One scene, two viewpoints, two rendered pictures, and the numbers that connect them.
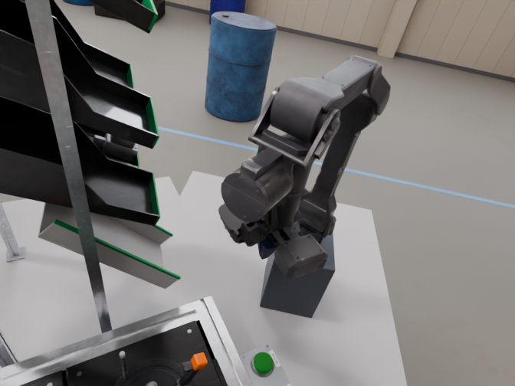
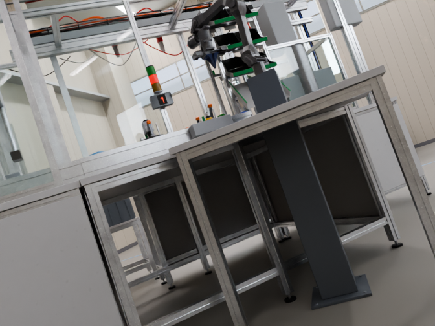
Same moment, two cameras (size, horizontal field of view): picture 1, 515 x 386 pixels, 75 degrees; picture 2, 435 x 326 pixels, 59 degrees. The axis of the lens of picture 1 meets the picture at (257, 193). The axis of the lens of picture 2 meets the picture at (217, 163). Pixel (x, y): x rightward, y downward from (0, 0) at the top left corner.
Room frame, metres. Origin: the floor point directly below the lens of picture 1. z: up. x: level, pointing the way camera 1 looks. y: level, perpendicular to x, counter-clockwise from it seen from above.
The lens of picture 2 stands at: (0.72, -1.97, 0.64)
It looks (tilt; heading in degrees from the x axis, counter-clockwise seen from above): 3 degrees up; 105
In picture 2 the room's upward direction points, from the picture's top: 19 degrees counter-clockwise
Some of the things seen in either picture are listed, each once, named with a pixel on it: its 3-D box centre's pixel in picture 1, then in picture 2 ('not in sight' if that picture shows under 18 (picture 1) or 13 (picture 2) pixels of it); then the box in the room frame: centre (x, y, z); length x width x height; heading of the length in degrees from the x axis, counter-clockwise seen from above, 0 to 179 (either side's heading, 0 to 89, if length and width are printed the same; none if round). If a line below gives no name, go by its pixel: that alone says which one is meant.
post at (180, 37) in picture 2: not in sight; (195, 82); (-0.08, 1.24, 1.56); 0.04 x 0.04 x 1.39; 36
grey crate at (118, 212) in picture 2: not in sight; (100, 217); (-1.50, 1.40, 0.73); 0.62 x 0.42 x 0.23; 36
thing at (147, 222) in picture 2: not in sight; (259, 195); (0.05, 1.61, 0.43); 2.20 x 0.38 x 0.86; 36
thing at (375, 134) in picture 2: not in sight; (338, 170); (0.79, 1.52, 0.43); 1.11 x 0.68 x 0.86; 36
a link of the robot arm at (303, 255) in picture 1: (277, 203); (208, 47); (0.36, -0.03, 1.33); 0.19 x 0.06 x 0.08; 36
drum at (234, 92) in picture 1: (238, 67); not in sight; (3.44, 0.47, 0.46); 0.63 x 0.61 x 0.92; 92
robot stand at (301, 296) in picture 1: (296, 267); (268, 96); (0.58, -0.14, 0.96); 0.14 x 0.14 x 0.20; 0
